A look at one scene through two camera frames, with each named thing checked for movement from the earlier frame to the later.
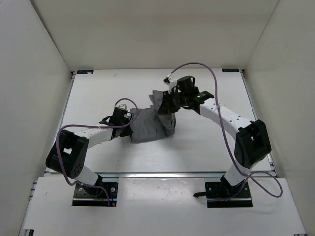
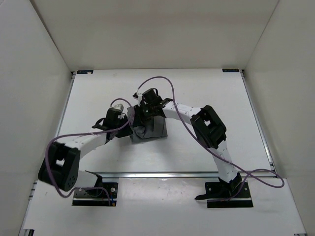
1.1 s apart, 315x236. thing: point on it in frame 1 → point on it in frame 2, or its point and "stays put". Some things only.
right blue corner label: (230, 70) stays put
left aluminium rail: (66, 99) stays put
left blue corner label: (85, 72) stays put
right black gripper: (166, 107) → (139, 118)
